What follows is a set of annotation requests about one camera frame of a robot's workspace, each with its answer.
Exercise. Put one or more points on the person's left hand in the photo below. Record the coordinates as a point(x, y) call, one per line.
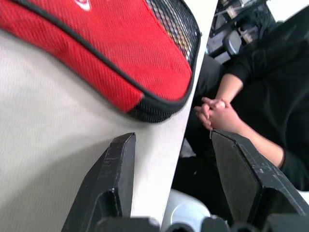
point(224, 118)

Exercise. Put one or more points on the white rounded plastic base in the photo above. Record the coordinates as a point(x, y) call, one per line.
point(186, 210)

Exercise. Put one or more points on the person's right hand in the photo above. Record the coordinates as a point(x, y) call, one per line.
point(218, 103)

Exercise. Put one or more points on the red black mesh paddle case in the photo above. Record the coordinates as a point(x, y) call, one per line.
point(120, 48)

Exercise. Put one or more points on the person in black clothes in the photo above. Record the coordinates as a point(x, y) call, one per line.
point(277, 79)

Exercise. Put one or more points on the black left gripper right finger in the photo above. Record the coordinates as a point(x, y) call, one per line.
point(237, 174)

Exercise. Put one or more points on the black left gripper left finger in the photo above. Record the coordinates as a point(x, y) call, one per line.
point(116, 169)

